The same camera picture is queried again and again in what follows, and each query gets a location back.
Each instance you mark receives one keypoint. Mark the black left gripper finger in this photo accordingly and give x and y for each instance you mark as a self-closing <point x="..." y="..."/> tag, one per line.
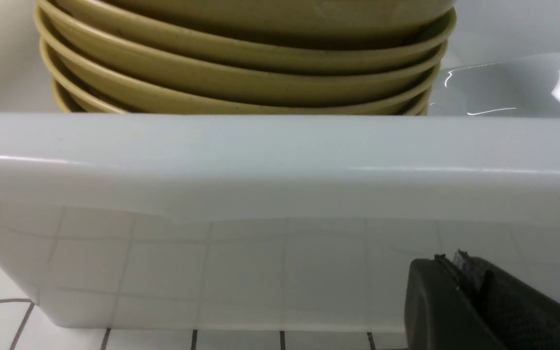
<point x="468" y="303"/>

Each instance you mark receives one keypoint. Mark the large white plastic tub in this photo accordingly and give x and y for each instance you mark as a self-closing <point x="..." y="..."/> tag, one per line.
<point x="268" y="223"/>

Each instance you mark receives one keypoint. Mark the stacked yellow noodle bowls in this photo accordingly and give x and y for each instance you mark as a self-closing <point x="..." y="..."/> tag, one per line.
<point x="119" y="62"/>

